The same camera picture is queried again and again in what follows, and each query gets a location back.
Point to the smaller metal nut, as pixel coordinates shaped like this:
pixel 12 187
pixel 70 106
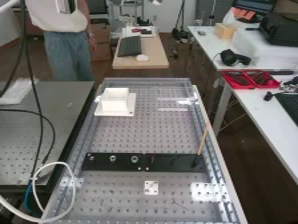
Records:
pixel 113 158

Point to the clear box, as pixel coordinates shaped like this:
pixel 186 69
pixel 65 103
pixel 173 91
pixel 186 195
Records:
pixel 146 133

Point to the small white box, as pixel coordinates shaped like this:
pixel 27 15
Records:
pixel 116 100

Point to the thin stick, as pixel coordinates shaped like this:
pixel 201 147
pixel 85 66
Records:
pixel 202 140

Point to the wooden desk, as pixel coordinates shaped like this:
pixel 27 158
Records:
pixel 146 63

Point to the black plate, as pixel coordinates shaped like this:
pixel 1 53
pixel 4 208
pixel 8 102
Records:
pixel 173 163

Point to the white mouse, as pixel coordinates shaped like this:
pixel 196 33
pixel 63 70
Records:
pixel 142 58

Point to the dark keyboard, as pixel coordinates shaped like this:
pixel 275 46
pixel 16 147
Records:
pixel 129 46

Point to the red tray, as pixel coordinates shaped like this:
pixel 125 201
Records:
pixel 265 79
pixel 237 80

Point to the small white square plate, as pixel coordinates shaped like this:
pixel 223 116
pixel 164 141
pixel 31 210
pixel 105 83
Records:
pixel 150 187

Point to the white desk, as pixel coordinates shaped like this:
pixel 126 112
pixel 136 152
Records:
pixel 261 113
pixel 208 43

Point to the black mouse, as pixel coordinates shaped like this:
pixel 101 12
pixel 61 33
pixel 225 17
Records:
pixel 267 96

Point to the person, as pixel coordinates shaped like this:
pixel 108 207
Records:
pixel 61 40

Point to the black keyboard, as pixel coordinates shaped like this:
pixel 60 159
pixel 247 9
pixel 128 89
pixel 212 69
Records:
pixel 290 105

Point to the black case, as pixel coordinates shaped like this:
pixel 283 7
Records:
pixel 281 30

